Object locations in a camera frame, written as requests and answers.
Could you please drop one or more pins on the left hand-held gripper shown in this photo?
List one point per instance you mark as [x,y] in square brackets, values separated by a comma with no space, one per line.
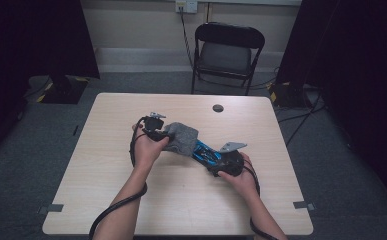
[153,126]

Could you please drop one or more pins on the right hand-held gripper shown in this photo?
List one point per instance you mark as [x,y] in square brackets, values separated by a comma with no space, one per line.
[229,165]

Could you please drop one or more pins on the blue and black toy car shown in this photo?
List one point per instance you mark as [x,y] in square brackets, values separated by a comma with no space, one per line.
[204,155]

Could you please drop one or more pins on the grey knitted cloth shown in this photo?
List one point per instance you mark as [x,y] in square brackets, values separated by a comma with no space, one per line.
[182,138]

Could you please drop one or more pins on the person's right hand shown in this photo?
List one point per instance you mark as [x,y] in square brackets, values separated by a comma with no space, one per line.
[244,183]

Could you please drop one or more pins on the person's left hand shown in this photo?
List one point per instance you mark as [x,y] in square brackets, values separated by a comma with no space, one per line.
[146,151]

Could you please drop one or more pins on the round grey table grommet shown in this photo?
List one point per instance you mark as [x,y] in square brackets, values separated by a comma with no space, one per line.
[218,108]

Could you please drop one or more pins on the grey tape strip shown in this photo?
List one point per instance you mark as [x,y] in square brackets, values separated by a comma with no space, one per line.
[52,208]
[302,205]

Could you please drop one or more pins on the black stand base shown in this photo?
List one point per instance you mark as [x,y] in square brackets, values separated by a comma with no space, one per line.
[64,93]
[289,96]

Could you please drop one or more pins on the black folding chair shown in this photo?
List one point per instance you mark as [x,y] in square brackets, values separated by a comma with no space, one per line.
[229,35]

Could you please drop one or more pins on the dark curtain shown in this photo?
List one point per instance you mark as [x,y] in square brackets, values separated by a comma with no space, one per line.
[364,83]
[31,33]

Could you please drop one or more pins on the white wall socket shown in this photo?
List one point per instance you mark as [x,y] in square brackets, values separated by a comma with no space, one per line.
[191,6]

